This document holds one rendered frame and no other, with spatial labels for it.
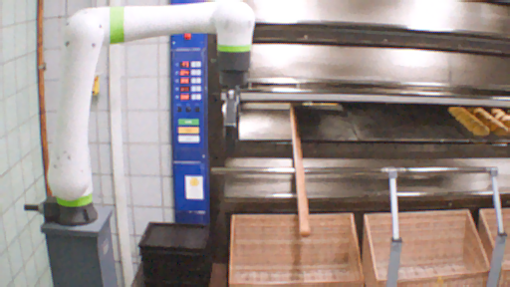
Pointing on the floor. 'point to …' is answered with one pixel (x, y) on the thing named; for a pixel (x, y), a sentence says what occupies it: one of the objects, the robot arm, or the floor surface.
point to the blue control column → (203, 135)
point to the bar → (393, 202)
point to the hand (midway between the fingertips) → (232, 141)
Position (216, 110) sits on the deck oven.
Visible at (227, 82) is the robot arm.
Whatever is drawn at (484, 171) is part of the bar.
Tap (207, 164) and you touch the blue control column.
